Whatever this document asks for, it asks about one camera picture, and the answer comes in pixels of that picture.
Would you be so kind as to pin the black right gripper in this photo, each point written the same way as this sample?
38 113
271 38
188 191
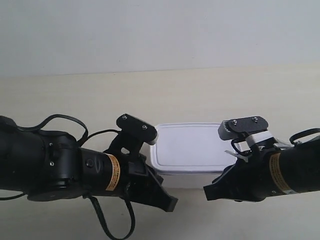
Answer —
243 181

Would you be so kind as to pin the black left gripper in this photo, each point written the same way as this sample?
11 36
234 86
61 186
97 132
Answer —
140 183

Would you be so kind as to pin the white lidded plastic container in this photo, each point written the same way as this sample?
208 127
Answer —
190 148

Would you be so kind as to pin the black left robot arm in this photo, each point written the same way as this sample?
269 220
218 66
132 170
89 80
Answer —
50 165

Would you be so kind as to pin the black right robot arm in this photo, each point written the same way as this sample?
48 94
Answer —
294 170

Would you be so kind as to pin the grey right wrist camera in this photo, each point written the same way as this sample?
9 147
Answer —
238 128

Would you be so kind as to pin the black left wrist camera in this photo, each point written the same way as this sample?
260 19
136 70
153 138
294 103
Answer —
138 128

